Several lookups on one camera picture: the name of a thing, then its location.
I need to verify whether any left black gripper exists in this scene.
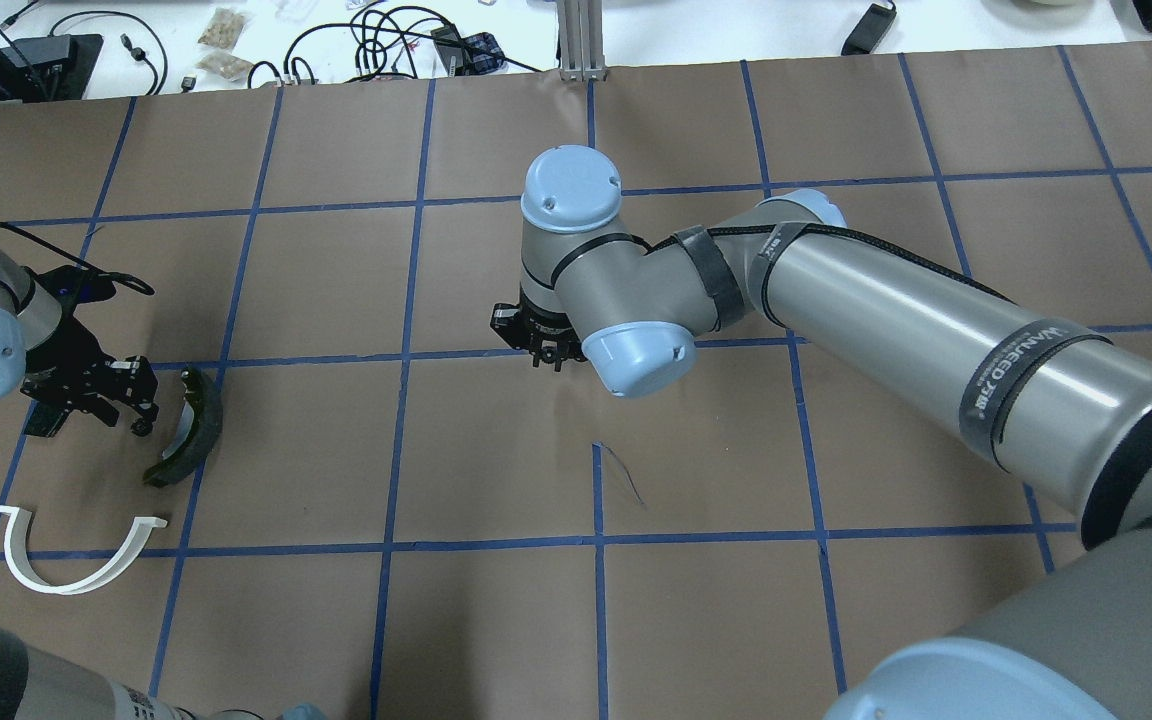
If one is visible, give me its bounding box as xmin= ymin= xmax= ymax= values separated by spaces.
xmin=20 ymin=318 xmax=160 ymax=437

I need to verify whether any white curved plastic part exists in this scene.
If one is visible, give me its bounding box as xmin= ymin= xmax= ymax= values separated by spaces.
xmin=0 ymin=505 xmax=169 ymax=597

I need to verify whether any snack bag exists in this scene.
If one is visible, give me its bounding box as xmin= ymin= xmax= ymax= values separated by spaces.
xmin=195 ymin=50 xmax=253 ymax=83
xmin=197 ymin=6 xmax=250 ymax=51

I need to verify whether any green brake shoe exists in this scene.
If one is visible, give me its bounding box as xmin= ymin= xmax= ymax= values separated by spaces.
xmin=142 ymin=365 xmax=223 ymax=488

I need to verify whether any black power adapter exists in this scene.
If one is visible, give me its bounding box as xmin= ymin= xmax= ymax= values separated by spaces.
xmin=840 ymin=1 xmax=899 ymax=56

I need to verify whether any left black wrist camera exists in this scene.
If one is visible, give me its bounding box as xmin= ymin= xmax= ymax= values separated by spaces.
xmin=35 ymin=265 xmax=156 ymax=306

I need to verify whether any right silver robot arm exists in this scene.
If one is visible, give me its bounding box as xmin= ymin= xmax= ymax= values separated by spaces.
xmin=490 ymin=145 xmax=1152 ymax=719

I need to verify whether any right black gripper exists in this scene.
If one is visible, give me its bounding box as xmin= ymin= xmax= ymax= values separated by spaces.
xmin=490 ymin=296 xmax=588 ymax=372

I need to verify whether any aluminium frame post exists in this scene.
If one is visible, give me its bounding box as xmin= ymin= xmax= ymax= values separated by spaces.
xmin=554 ymin=0 xmax=608 ymax=82

